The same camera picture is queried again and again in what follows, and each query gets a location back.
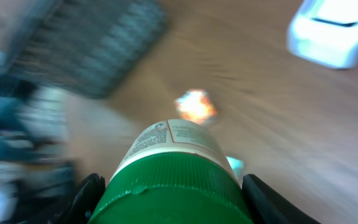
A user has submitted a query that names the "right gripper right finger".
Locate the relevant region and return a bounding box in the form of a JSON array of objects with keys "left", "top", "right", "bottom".
[{"left": 242, "top": 174, "right": 320, "bottom": 224}]

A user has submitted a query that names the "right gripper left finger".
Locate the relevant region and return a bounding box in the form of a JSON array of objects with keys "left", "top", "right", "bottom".
[{"left": 50, "top": 173, "right": 106, "bottom": 224}]

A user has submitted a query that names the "teal tissue pack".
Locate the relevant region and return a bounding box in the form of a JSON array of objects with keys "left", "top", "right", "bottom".
[{"left": 226, "top": 156, "right": 244, "bottom": 180}]

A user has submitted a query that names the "green lid jar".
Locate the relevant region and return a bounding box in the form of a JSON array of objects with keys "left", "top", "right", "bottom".
[{"left": 89, "top": 119, "right": 252, "bottom": 224}]

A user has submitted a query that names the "orange snack packet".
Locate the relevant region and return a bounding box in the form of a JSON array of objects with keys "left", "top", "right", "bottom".
[{"left": 174, "top": 89, "right": 218, "bottom": 125}]

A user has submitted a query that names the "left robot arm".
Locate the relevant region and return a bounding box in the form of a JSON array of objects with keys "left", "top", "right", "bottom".
[{"left": 0, "top": 76, "right": 75, "bottom": 223}]

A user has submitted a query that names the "white barcode scanner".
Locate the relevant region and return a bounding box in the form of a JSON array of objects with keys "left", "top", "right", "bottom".
[{"left": 287, "top": 0, "right": 358, "bottom": 69}]

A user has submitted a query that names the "grey plastic shopping basket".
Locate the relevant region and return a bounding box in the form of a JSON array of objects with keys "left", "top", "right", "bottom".
[{"left": 0, "top": 0, "right": 167, "bottom": 98}]

